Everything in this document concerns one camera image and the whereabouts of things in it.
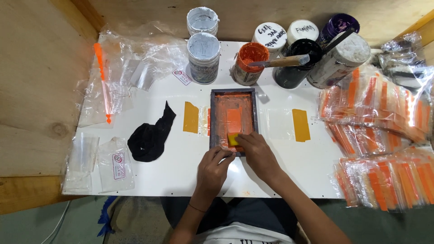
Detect person's left hand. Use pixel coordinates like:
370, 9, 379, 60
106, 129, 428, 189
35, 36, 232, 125
196, 146, 237, 203

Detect person's right hand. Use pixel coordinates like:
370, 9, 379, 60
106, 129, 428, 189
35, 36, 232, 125
234, 132, 285, 186

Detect dark screen printing frame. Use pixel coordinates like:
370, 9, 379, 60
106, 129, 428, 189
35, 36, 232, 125
209, 88, 259, 158

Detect flat clear plastic bag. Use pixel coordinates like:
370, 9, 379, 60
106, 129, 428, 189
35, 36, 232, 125
263, 108, 296, 141

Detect yellow tape strip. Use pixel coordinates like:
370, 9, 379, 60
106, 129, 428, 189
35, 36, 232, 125
183, 101, 199, 134
292, 108, 311, 143

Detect person's dark shorts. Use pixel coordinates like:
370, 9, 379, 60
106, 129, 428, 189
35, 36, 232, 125
161, 197, 299, 239

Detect person's white shirt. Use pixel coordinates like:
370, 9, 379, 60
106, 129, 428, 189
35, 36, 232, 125
192, 222, 296, 244

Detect black cloth rag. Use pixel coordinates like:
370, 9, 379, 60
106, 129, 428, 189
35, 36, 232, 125
127, 101, 177, 163

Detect orange paint jar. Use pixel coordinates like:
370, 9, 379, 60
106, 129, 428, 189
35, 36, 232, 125
232, 42, 270, 86

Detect black paint jar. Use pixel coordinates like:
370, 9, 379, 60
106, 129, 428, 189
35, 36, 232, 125
273, 38, 323, 89

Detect clear bag with red label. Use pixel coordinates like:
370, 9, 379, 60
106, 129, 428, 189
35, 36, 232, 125
97, 136, 135, 194

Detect small white red label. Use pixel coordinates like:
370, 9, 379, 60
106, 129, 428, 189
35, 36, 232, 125
172, 69, 193, 86

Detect white paint jar printed label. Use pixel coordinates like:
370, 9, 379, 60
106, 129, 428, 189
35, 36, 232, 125
187, 32, 222, 85

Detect jar with scribbled white lid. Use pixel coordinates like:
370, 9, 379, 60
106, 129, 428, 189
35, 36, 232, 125
252, 22, 288, 58

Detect heap of orange printed bags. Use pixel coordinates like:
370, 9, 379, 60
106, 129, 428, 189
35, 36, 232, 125
317, 64, 434, 213

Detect large paint stained white jar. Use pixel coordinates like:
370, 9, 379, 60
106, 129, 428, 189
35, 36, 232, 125
306, 32, 372, 89

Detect empty clear plastic bag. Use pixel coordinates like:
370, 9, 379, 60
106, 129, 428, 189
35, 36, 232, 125
62, 133, 100, 195

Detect heap of clear plastic sheets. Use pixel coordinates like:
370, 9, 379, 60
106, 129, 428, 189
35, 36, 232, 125
98, 21, 189, 114

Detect black stirring stick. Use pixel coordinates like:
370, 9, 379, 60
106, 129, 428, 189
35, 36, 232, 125
322, 27, 355, 55

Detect clear bag with orange strip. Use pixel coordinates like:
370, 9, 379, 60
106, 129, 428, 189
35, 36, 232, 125
78, 42, 117, 128

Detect open white paint jar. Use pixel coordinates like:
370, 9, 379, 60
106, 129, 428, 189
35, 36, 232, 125
186, 6, 220, 38

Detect purple paint jar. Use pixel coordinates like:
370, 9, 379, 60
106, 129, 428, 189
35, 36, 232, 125
317, 13, 361, 48

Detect pile of clear crumpled bags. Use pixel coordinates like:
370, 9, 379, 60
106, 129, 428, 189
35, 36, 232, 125
371, 31, 434, 92

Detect clear bag under frame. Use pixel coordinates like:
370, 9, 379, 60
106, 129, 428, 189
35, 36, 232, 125
198, 106, 212, 137

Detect wooden handled spatula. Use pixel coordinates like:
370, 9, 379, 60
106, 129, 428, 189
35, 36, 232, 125
248, 54, 311, 68

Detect white cable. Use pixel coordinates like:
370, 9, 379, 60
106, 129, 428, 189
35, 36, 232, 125
41, 200, 72, 244

